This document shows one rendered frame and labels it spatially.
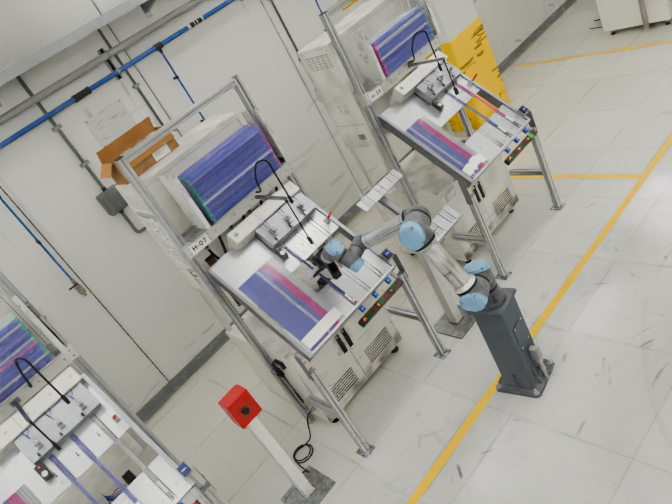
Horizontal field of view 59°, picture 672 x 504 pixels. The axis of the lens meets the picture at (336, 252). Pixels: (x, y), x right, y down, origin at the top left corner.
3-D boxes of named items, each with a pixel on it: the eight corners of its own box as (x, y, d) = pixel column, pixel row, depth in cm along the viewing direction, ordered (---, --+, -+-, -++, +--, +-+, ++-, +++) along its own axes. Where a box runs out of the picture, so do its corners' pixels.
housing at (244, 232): (299, 202, 341) (300, 188, 329) (238, 257, 320) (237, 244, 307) (288, 194, 343) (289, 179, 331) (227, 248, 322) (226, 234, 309)
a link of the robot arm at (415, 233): (496, 287, 273) (419, 204, 258) (491, 310, 263) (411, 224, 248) (475, 296, 281) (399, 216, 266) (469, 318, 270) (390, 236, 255)
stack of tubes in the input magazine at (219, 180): (282, 165, 321) (257, 122, 309) (214, 223, 299) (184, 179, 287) (270, 165, 331) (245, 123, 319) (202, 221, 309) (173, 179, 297)
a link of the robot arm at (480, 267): (498, 275, 284) (489, 253, 277) (494, 294, 274) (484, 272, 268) (474, 278, 290) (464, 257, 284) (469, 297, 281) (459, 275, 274)
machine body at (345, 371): (406, 345, 376) (364, 271, 348) (335, 430, 346) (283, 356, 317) (341, 325, 427) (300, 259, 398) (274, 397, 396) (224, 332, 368)
